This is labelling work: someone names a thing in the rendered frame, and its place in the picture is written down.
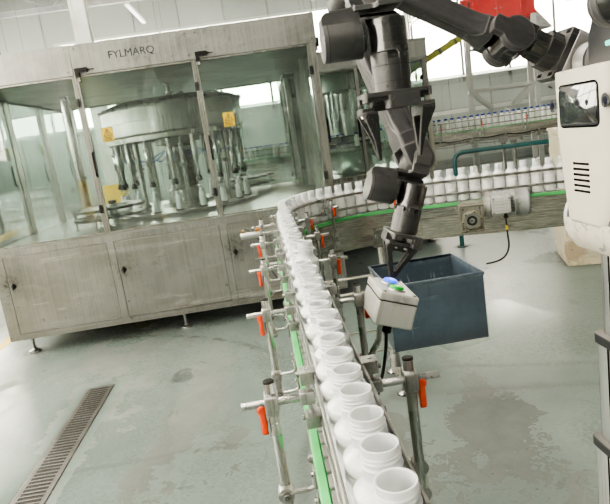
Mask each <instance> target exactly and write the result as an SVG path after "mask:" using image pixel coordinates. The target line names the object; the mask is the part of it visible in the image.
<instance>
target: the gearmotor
mask: <svg viewBox="0 0 610 504"><path fill-rule="evenodd" d="M458 212H459V220H460V229H461V233H463V235H465V236H466V235H468V234H469V233H471V232H481V231H486V230H485V218H484V217H487V218H492V217H502V216H503V217H504V218H505V224H506V225H505V227H506V232H507V239H508V249H507V252H506V254H505V255H504V256H503V257H502V258H501V259H499V260H496V261H493V262H488V263H486V264H491V263H495V262H498V261H501V260H502V259H504V258H505V257H506V256H507V254H508V252H509V249H510V239H509V233H508V224H507V218H508V216H512V215H521V214H529V213H530V212H531V198H530V192H529V189H528V188H517V189H505V190H496V191H490V192H484V193H482V200H471V201H462V202H460V203H458Z"/></svg>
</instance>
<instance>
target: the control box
mask: <svg viewBox="0 0 610 504"><path fill-rule="evenodd" d="M390 284H398V285H401V286H403V287H404V290H396V289H393V288H391V287H389V286H390ZM418 301H419V298H418V297H417V296H416V295H415V294H414V293H413V292H412V291H411V290H410V289H409V288H407V287H406V286H405V285H404V284H403V283H402V282H400V281H399V282H398V281H397V283H390V282H386V281H384V280H383V279H382V278H377V277H374V276H369V278H368V283H367V286H366V291H365V295H364V306H363V307H364V308H365V310H366V311H367V313H368V315H369V316H370V318H371V319H372V321H373V322H374V324H377V331H376V340H375V342H374V343H373V345H372V347H371V349H370V351H369V353H368V355H373V354H374V355H375V354H376V352H377V350H378V348H379V346H380V344H381V342H382V338H383V332H384V336H385V339H384V356H383V364H382V370H381V376H380V377H381V379H383V378H384V373H385V367H386V360H387V349H388V333H391V330H392V327H394V328H399V329H405V330H411V329H412V326H413V322H414V318H415V314H416V310H417V305H418Z"/></svg>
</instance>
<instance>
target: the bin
mask: <svg viewBox="0 0 610 504"><path fill-rule="evenodd" d="M368 269H369V271H370V274H367V275H361V276H354V277H348V278H342V279H338V282H342V281H348V280H355V279H361V278H367V277H369V276H374V277H377V278H382V279H384V278H385V277H389V278H393V277H390V276H389V274H388V268H387V263H384V264H378V265H372V266H368ZM483 275H484V271H483V270H481V269H479V268H478V267H476V266H474V265H472V264H471V263H469V262H467V261H465V260H464V259H462V258H460V257H458V256H457V255H455V254H453V253H447V254H440V255H434V256H428V257H422V258H415V259H411V260H410V261H409V262H408V263H407V264H406V265H405V267H404V268H403V269H402V271H401V272H400V273H399V275H398V276H397V277H396V278H393V279H396V280H397V281H398V282H399V281H400V282H402V283H403V284H404V285H405V286H406V287H407V288H409V289H410V290H411V291H412V292H413V293H414V294H415V295H416V296H417V297H418V298H419V301H418V305H417V310H416V314H415V318H414V322H413V326H412V329H411V330H405V329H399V328H394V327H392V330H391V333H388V342H389V344H390V345H391V347H392V348H388V349H387V351H388V350H394V351H395V352H401V351H407V350H413V349H419V348H425V347H431V346H437V345H443V344H448V343H454V342H460V341H466V340H472V339H478V338H484V337H489V334H488V322H487V311H486V300H485V288H484V277H483Z"/></svg>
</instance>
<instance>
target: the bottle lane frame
mask: <svg viewBox="0 0 610 504"><path fill-rule="evenodd" d="M282 286H283V294H284V291H286V290H288V286H287V283H282ZM290 334H291V340H292V346H293V352H292V354H291V356H292V358H294V356H295V360H296V366H297V372H299V371H298V367H301V366H304V362H303V361H304V360H303V357H302V353H301V348H300V343H299V339H298V334H297V331H292V332H291V331H290ZM307 432H308V438H309V444H310V449H311V454H309V455H308V461H309V463H313V465H314V468H315V474H316V479H317V485H318V491H319V496H320V502H321V504H333V500H332V495H331V492H332V491H334V490H331V489H330V486H329V481H328V475H329V474H332V473H327V471H326V467H325V462H324V460H325V458H324V457H323V452H322V447H321V446H323V445H321V443H320V438H319V433H321V432H318V429H317V428H315V429H309V430H308V428H307Z"/></svg>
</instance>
